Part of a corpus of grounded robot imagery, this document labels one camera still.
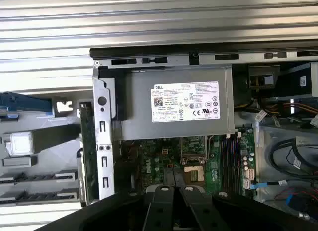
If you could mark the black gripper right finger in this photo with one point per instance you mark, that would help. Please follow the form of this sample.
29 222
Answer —
203 213

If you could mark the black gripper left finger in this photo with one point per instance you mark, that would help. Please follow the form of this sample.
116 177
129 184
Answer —
159 211

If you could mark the black RAM slot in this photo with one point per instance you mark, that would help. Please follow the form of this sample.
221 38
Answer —
237 166
232 166
222 166
227 166

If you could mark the CPU socket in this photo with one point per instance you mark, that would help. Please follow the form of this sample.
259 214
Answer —
193 175

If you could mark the metal socket cover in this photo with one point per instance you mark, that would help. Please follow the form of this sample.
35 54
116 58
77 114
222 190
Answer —
193 161

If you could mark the green motherboard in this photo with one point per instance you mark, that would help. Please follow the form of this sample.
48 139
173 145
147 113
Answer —
154 151

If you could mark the metal disk bay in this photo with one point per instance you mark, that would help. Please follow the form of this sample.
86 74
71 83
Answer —
265 166

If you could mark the green graphics card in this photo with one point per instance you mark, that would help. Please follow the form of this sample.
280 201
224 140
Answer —
88 141

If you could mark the grey power supply unit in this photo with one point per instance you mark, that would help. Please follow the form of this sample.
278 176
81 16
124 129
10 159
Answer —
139 104

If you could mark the grey parts rack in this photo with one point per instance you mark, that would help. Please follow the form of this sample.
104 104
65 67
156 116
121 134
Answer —
44 164

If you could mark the black PC case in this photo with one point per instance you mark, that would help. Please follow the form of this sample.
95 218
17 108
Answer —
174 59

